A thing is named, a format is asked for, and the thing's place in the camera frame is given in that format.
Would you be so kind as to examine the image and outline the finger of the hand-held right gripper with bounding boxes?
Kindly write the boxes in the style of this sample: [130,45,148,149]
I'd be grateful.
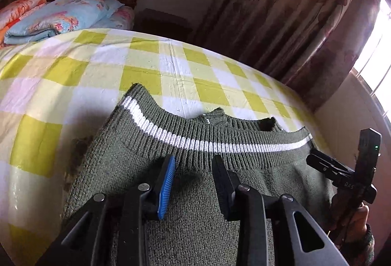
[306,148,358,190]

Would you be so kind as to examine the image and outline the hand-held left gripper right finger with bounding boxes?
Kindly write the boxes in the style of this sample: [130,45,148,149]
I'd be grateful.
[212,155,350,266]

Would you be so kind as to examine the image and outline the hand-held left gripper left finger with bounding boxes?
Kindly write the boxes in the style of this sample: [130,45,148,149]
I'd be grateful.
[35,156,177,266]

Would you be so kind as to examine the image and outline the green knit sweater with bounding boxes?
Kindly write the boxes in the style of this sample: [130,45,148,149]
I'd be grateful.
[61,83,337,266]

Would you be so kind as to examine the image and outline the person's right forearm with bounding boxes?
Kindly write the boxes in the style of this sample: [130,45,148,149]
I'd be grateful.
[345,223,376,266]

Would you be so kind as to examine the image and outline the person's right hand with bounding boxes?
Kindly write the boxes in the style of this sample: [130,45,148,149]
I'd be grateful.
[331,193,371,245]

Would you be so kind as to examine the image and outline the window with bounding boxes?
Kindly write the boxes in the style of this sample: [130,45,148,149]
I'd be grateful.
[351,0,391,123]

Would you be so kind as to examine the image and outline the bed with yellow checked sheet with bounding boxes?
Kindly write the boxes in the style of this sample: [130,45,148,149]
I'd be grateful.
[0,28,333,266]

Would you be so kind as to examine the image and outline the pink floral curtain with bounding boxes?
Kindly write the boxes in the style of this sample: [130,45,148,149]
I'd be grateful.
[189,0,382,111]

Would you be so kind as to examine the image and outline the dark wooden nightstand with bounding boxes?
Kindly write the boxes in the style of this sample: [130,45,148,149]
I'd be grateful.
[134,8,193,42]

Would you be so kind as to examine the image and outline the pink floral pillow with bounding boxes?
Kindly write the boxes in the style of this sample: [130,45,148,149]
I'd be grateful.
[98,6,135,31]

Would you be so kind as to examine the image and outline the blue floral quilt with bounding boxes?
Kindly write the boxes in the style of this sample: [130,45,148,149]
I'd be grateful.
[4,0,126,46]

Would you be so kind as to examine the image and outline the pink orange floral quilt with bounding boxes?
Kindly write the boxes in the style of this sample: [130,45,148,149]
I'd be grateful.
[0,0,47,48]

